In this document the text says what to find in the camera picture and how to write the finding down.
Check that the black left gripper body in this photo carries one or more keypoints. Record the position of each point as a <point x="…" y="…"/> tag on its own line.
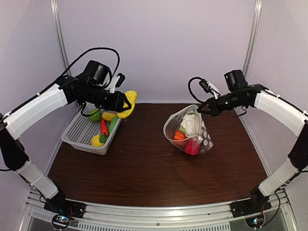
<point x="114" y="104"/>

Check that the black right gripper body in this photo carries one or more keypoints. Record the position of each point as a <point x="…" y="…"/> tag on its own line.
<point x="218" y="109"/>

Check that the yellow toy banana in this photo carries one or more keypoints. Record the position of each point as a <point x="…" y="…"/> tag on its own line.
<point x="125" y="114"/>

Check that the clear dotted zip top bag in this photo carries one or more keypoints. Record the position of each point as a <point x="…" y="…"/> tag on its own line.
<point x="173" y="124"/>

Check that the orange toy pumpkin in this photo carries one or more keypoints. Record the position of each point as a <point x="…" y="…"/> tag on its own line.
<point x="179" y="136"/>

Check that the red toy bell pepper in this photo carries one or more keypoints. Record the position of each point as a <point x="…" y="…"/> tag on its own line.
<point x="192" y="147"/>

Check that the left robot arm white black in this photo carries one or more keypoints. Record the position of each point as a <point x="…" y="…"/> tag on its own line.
<point x="95" y="85"/>

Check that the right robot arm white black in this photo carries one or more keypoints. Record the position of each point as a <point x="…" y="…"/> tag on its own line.
<point x="260" y="97"/>

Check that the yellow toy corn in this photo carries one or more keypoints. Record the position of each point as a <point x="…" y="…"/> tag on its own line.
<point x="108" y="116"/>

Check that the green toy cucumber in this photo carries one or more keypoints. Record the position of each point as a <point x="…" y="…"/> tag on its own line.
<point x="113" y="123"/>

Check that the green toy apple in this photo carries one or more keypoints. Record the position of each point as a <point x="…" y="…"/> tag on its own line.
<point x="95" y="115"/>

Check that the orange toy carrot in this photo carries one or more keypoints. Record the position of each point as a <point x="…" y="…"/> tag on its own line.
<point x="104" y="128"/>

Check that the yellow toy lemon green leaf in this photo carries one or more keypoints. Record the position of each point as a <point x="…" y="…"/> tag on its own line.
<point x="98" y="140"/>

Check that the white perforated plastic basket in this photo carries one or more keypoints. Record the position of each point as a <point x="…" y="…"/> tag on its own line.
<point x="80" y="132"/>

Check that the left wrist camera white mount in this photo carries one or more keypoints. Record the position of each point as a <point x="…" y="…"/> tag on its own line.
<point x="116" y="81"/>

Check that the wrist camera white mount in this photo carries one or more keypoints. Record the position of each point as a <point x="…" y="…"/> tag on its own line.
<point x="116" y="81"/>
<point x="209" y="87"/>

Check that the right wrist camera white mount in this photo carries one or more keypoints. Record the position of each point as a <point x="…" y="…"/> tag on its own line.
<point x="209" y="87"/>

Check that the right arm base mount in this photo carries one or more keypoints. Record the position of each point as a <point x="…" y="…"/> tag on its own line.
<point x="250" y="209"/>

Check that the right aluminium corner post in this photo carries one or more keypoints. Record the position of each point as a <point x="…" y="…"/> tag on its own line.
<point x="257" y="12"/>

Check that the aluminium corner post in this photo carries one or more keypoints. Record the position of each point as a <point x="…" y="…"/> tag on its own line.
<point x="257" y="12"/>
<point x="58" y="32"/>

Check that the left aluminium corner post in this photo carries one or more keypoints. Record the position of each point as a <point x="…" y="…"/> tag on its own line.
<point x="58" y="32"/>

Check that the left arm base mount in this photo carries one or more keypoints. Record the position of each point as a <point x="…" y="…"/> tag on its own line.
<point x="64" y="217"/>

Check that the aluminium front rail frame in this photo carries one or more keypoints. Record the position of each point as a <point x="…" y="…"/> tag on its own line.
<point x="210" y="217"/>

